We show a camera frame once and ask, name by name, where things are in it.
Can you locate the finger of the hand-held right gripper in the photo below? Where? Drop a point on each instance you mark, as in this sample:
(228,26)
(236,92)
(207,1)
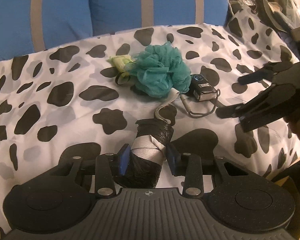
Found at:
(230,111)
(252,76)

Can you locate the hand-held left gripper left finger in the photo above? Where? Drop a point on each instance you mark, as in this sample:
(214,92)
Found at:
(123,158)

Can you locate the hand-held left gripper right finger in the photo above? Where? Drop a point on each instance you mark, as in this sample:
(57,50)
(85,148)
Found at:
(171,160)

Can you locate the black garbage bag roll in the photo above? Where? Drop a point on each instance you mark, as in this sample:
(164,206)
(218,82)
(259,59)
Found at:
(152,130)

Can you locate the teal bath loofah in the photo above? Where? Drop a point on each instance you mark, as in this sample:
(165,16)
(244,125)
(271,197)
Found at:
(157,67)

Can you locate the green tissue packet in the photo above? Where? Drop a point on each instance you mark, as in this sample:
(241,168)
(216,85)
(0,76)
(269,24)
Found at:
(120,61)

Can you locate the cow print blanket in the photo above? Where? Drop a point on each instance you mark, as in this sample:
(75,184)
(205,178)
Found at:
(65,120)

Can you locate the clutter of bags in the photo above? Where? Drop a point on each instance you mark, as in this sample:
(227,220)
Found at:
(270,7)

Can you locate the blue grey striped pillow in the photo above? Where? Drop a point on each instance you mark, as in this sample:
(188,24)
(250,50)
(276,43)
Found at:
(65,10)

